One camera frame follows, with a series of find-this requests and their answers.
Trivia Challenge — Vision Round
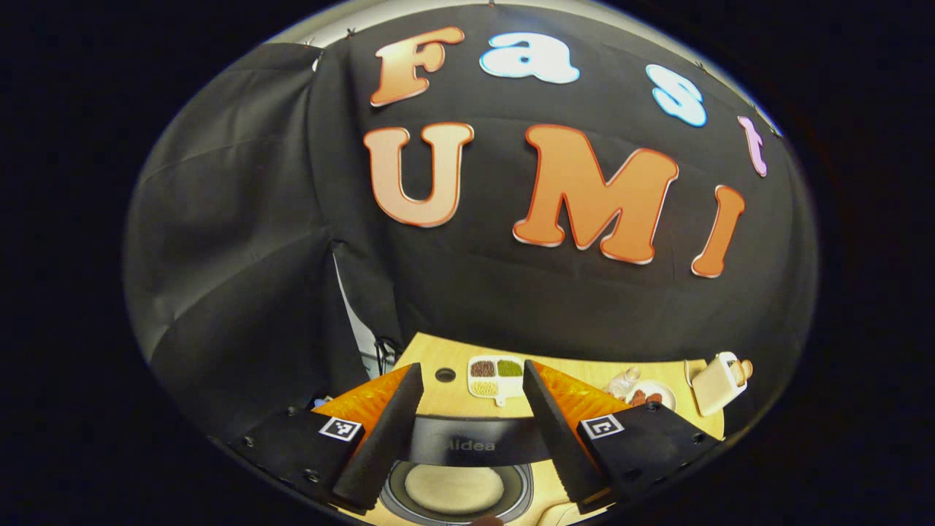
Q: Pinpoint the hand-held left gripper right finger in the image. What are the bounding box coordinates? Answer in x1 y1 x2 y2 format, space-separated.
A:
522 359 724 514

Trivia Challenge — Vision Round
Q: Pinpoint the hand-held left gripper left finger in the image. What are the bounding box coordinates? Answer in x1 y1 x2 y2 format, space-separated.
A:
230 363 426 512

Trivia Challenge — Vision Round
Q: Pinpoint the black and silver rice cooker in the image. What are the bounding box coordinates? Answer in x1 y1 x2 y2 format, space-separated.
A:
378 415 552 525

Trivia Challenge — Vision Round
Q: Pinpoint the heap of white rice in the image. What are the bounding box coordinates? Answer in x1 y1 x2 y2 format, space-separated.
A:
404 465 505 516

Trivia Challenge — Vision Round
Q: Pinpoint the white divided grain dish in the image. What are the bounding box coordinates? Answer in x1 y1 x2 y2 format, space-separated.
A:
467 356 527 406

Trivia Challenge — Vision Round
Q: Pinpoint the black stand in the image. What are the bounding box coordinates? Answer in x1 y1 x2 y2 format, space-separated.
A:
374 336 401 375

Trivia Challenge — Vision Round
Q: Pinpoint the clear plastic drink bottle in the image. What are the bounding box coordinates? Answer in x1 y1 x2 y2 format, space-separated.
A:
606 367 642 399

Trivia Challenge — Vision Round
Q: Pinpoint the white round plate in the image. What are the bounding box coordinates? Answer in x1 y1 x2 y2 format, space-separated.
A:
625 381 676 410

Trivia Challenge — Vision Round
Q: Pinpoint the black backdrop cloth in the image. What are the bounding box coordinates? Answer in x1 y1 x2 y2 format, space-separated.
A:
124 4 819 439

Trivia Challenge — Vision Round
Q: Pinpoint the white toaster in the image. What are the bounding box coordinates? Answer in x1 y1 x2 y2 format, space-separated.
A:
690 352 749 417

